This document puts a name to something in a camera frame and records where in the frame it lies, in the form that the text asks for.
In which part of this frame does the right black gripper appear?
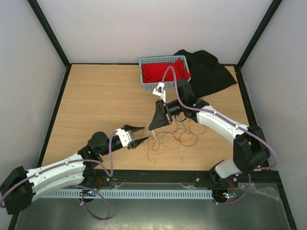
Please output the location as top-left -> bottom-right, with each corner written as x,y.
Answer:
149,98 -> 185,130

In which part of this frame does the white zip tie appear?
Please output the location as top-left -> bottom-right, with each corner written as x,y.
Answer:
141,124 -> 157,140

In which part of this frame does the orange thin wire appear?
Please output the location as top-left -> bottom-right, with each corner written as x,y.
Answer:
153,119 -> 207,150

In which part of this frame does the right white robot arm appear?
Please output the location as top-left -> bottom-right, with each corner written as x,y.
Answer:
149,80 -> 271,186

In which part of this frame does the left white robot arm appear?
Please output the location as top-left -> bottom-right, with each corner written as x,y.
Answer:
0,125 -> 147,215

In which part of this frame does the red cloth in basket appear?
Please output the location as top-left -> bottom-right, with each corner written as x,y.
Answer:
142,59 -> 191,83

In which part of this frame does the black folded cloth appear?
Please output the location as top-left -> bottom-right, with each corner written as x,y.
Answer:
175,49 -> 237,98

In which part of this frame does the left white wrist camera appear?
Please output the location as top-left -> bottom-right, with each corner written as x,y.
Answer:
116,128 -> 128,147

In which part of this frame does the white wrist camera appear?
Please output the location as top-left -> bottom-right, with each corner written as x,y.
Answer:
116,128 -> 128,147
152,82 -> 166,103

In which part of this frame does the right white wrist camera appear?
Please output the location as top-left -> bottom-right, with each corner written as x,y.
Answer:
152,82 -> 166,103

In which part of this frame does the light blue slotted cable duct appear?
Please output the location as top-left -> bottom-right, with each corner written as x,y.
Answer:
43,189 -> 213,200

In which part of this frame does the black metal frame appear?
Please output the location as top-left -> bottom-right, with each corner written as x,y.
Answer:
7,0 -> 298,230

